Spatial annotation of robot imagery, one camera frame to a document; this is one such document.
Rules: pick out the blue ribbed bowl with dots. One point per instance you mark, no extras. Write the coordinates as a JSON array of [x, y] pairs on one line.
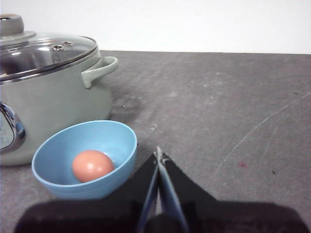
[[60, 145]]

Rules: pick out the pale green electric steamer pot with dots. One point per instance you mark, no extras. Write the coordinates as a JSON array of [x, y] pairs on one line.
[[60, 102]]

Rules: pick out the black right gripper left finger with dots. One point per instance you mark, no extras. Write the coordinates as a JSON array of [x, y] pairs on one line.
[[97, 216]]

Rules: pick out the glass lid with green knob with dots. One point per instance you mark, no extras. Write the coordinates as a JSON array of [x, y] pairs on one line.
[[48, 55]]

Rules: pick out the brown egg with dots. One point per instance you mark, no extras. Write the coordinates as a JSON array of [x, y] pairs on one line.
[[92, 166]]

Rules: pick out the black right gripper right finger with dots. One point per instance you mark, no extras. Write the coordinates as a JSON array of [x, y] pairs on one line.
[[230, 218]]

